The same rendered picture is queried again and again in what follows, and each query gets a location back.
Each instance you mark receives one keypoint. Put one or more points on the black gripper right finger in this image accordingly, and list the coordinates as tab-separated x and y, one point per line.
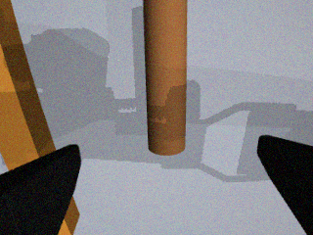
290	167

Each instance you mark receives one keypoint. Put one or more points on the orange bar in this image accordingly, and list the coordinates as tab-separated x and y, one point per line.
24	131

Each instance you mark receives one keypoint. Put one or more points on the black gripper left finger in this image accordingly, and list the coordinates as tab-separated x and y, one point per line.
34	197

